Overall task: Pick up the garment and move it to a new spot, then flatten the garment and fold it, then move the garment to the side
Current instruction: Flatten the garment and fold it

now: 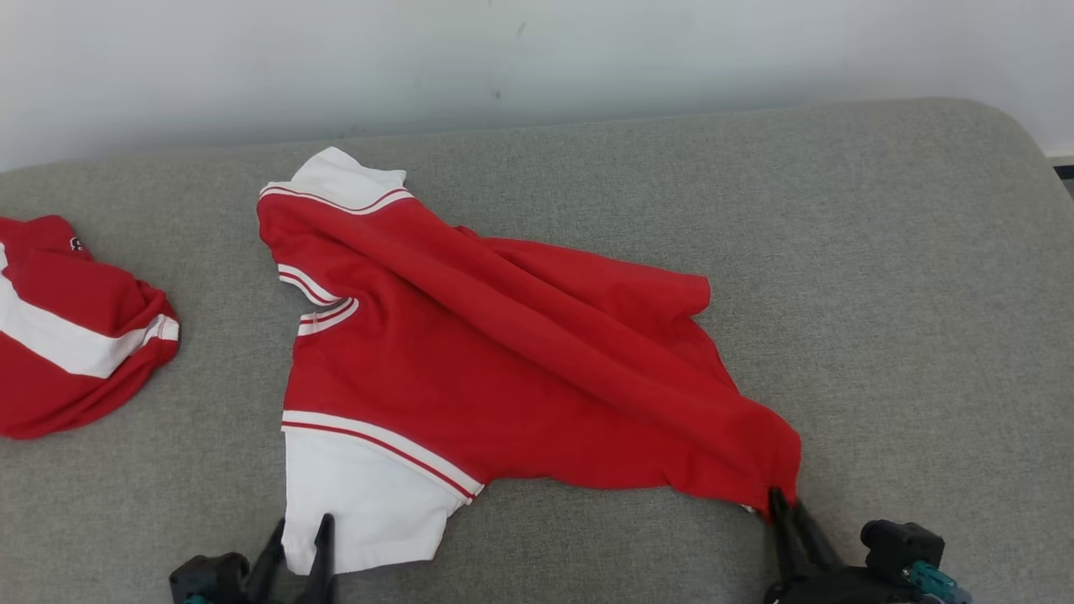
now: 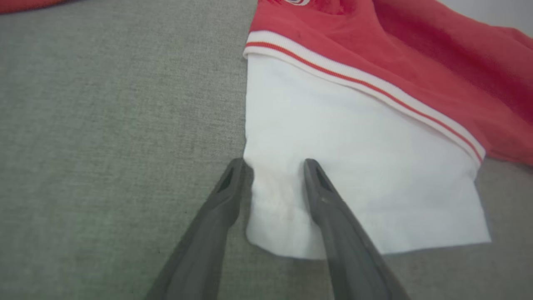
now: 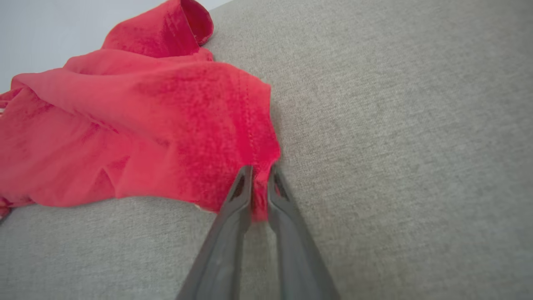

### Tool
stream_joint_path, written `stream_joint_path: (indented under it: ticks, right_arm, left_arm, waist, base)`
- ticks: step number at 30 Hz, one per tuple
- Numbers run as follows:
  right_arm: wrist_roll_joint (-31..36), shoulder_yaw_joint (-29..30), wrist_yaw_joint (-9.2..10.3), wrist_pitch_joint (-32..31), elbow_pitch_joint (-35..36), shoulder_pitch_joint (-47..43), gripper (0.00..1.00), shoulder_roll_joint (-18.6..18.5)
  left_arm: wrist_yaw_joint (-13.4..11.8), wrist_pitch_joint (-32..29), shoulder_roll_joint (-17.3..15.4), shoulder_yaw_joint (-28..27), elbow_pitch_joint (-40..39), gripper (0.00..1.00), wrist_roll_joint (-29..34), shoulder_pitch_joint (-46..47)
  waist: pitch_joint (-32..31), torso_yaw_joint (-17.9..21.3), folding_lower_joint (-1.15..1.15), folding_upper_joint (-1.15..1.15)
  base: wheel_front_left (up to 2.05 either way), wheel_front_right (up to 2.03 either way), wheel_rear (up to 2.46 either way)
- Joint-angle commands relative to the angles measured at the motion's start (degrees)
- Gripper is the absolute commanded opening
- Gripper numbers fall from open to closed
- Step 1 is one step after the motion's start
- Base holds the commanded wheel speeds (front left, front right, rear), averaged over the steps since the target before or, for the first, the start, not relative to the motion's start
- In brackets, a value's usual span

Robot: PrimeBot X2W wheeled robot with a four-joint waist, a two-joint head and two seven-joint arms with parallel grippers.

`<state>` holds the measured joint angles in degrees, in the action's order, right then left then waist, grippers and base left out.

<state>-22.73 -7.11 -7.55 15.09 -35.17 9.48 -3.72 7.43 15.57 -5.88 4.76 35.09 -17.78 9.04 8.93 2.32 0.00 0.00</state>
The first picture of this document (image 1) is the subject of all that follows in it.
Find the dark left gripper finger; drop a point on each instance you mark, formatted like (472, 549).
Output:
(323, 570)
(267, 570)

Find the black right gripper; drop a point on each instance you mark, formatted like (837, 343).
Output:
(839, 587)

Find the red white jersey shirt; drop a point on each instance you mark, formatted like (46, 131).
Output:
(470, 361)

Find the red shorts white stripe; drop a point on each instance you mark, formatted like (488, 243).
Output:
(75, 335)

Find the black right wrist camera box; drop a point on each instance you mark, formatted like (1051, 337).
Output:
(902, 545)

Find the dark wall baseboard strip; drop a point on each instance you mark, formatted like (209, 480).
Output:
(1066, 171)

